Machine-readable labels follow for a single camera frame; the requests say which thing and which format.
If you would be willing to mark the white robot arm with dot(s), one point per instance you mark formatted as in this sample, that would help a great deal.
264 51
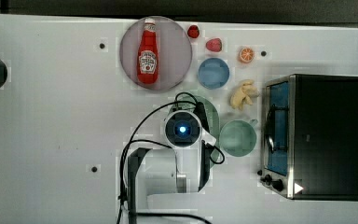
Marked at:
182 167

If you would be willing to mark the blue bowl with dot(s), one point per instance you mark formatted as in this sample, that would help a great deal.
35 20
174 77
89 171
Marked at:
213 73

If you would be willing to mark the grey round plate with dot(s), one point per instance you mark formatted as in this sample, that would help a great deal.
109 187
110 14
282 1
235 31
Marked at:
174 53

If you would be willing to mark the green mug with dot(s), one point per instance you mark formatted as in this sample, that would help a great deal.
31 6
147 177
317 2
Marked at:
238 137

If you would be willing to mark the red ketchup bottle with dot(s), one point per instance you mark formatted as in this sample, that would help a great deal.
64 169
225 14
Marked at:
147 58

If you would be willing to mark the yellow banana toy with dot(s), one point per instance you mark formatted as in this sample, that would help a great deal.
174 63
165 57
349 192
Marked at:
244 94

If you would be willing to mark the pink strawberry toy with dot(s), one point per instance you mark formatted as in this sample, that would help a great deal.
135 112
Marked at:
214 45

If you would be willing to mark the dark red strawberry toy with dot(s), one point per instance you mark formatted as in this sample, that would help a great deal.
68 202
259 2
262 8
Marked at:
193 31

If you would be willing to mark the orange slice toy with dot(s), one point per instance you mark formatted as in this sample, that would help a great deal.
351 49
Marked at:
246 55

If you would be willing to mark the black toaster oven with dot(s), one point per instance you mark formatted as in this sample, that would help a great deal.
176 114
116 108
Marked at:
309 137

